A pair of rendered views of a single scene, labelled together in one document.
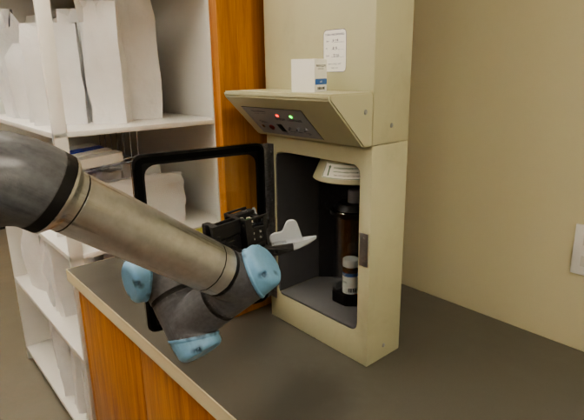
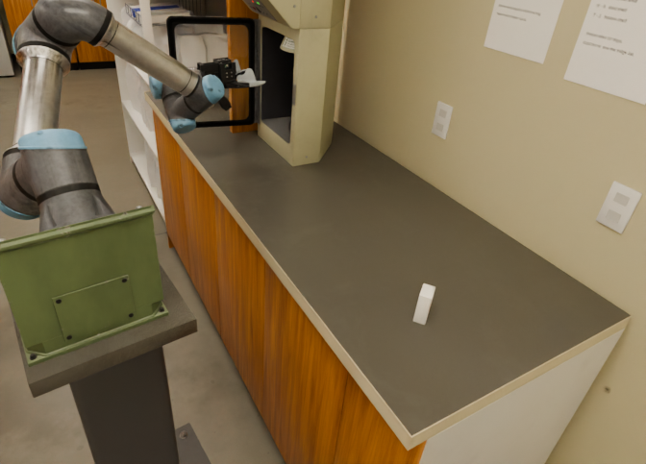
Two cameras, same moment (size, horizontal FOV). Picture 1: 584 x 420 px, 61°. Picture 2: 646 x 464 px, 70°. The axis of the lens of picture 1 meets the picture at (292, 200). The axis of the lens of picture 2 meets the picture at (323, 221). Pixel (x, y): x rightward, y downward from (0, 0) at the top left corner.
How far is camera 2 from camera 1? 76 cm
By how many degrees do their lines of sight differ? 19
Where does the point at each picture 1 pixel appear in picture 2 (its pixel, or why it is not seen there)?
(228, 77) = not seen: outside the picture
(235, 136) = (238, 11)
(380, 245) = (305, 93)
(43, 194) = (94, 28)
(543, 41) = not seen: outside the picture
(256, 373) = (230, 158)
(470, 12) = not seen: outside the picture
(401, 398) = (299, 181)
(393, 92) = not seen: outside the picture
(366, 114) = (294, 8)
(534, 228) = (420, 102)
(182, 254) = (164, 69)
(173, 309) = (171, 103)
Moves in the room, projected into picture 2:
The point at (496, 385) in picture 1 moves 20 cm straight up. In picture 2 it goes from (358, 185) to (365, 131)
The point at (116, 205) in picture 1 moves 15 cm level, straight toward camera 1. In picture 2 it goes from (130, 38) to (117, 53)
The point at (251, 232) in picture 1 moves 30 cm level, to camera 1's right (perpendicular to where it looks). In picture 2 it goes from (224, 72) to (315, 84)
